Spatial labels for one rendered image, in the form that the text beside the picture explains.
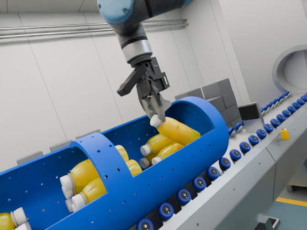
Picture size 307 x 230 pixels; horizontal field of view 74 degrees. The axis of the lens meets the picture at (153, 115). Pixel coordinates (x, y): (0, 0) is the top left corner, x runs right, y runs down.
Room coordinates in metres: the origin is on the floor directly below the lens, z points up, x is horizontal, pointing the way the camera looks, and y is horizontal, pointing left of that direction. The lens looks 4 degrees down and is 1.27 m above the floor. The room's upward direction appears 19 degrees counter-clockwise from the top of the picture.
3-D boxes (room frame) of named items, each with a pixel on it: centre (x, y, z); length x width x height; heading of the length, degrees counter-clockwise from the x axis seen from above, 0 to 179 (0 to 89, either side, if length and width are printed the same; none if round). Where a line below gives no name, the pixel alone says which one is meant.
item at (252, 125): (1.06, -0.48, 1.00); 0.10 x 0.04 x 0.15; 35
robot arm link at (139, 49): (0.67, -0.02, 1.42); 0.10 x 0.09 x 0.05; 35
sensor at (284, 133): (0.93, -0.52, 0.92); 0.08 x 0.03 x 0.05; 35
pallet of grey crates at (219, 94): (4.18, -0.95, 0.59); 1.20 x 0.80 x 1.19; 36
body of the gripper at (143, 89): (0.67, -0.03, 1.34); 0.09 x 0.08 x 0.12; 125
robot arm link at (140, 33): (0.67, -0.02, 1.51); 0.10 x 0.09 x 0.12; 175
